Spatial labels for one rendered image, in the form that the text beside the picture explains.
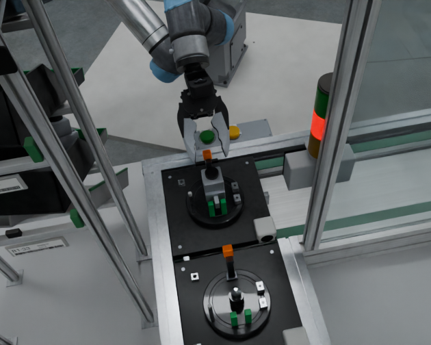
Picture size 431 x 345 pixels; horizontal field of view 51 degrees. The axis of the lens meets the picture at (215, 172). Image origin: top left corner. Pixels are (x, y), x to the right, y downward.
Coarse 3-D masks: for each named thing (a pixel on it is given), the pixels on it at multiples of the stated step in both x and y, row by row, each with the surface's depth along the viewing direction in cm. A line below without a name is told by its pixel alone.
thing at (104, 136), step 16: (96, 128) 92; (80, 144) 77; (0, 160) 75; (80, 160) 77; (0, 176) 66; (32, 176) 66; (48, 176) 66; (80, 176) 76; (16, 192) 67; (32, 192) 67; (48, 192) 67; (64, 192) 69; (0, 208) 69; (16, 208) 69; (32, 208) 69; (48, 208) 69; (64, 208) 69
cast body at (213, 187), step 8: (208, 168) 98; (216, 168) 99; (208, 176) 97; (216, 176) 97; (208, 184) 97; (216, 184) 98; (208, 192) 100; (216, 192) 99; (224, 192) 100; (208, 200) 101; (216, 200) 99; (216, 208) 100
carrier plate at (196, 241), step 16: (240, 160) 115; (176, 176) 113; (192, 176) 113; (240, 176) 112; (256, 176) 112; (176, 192) 110; (256, 192) 109; (176, 208) 108; (256, 208) 106; (176, 224) 105; (192, 224) 105; (240, 224) 104; (176, 240) 103; (192, 240) 102; (208, 240) 102; (224, 240) 102; (240, 240) 101; (256, 240) 101; (176, 256) 100; (192, 256) 102
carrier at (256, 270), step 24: (192, 264) 99; (216, 264) 98; (240, 264) 98; (264, 264) 98; (192, 288) 96; (216, 288) 93; (240, 288) 89; (264, 288) 92; (288, 288) 94; (192, 312) 92; (216, 312) 90; (240, 312) 90; (264, 312) 89; (288, 312) 91; (192, 336) 90; (216, 336) 89; (240, 336) 88; (264, 336) 89; (288, 336) 86
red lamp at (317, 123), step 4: (316, 116) 70; (312, 120) 73; (316, 120) 71; (320, 120) 70; (312, 124) 73; (316, 124) 71; (320, 124) 71; (312, 128) 73; (316, 128) 72; (320, 128) 71; (312, 132) 74; (316, 132) 73; (320, 132) 72; (316, 136) 73; (320, 136) 73
